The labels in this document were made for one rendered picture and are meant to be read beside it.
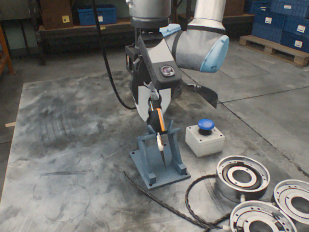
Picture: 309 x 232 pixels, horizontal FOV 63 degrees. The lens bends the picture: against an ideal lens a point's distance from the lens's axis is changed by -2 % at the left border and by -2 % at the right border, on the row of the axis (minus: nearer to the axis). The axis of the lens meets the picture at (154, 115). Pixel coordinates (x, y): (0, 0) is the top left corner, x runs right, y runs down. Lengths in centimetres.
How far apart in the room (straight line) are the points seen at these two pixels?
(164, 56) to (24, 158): 43
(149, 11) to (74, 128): 43
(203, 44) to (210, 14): 9
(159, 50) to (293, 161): 172
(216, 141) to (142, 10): 34
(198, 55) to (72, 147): 43
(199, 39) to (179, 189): 43
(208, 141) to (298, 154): 158
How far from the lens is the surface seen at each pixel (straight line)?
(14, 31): 436
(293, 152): 216
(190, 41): 79
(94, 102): 88
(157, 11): 46
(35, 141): 75
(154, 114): 53
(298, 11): 423
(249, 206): 51
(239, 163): 60
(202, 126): 62
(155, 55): 45
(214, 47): 77
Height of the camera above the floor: 121
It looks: 31 degrees down
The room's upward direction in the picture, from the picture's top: straight up
